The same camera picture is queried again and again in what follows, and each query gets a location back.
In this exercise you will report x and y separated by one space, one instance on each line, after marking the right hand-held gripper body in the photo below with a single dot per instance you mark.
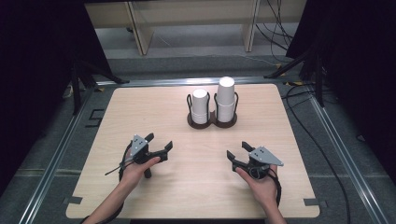
264 157

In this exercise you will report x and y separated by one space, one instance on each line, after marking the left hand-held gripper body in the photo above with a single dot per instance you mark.
139 146

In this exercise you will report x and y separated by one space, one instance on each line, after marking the dark brown double cup holder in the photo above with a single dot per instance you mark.
213 120

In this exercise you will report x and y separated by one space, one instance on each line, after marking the person's left hand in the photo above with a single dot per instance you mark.
134 174

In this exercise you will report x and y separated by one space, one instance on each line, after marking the person's right hand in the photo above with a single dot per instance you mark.
264 189

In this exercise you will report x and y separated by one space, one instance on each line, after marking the short stack of white cups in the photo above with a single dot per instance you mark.
200 118

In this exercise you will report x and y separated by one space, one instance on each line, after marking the tall stack of white cups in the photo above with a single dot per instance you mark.
225 99

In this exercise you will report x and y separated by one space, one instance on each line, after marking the grey tape strip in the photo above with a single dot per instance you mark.
73 200
314 202

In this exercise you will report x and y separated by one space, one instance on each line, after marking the yellow tape piece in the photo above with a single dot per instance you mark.
294 83

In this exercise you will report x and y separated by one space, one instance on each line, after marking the black tripod stand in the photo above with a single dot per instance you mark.
319 84
76 90

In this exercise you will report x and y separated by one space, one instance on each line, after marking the light wooden shelf unit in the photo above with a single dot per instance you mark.
141 34

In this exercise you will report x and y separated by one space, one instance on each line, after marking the black curtain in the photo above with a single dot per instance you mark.
37 77
361 77

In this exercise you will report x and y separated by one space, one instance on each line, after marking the metal floor rail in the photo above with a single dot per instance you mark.
348 165
51 168
174 81

